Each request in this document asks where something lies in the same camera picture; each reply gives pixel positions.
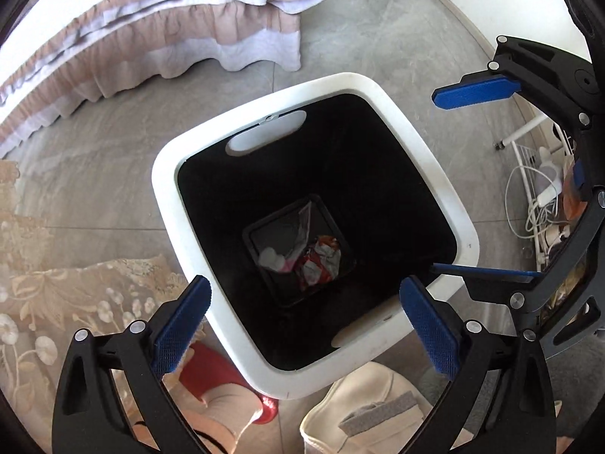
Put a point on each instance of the white trash bin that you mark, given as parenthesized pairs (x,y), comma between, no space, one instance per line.
(341,143)

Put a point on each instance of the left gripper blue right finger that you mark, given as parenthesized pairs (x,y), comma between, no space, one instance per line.
(521,415)

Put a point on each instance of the beige lace tablecloth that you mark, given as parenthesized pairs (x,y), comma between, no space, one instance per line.
(41,309)

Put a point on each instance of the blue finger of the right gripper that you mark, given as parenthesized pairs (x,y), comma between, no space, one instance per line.
(475,88)
(484,273)

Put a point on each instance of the red slipper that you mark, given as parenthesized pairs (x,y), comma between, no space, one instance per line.
(206,369)

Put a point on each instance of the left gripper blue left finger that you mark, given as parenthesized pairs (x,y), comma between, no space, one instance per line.
(88,415)

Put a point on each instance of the bed with blue duvet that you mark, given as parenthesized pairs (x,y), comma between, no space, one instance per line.
(65,52)

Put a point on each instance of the cream white shoe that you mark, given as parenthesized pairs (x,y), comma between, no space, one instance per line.
(371,410)

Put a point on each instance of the orange red snack packet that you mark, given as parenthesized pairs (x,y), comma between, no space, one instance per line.
(319,263)

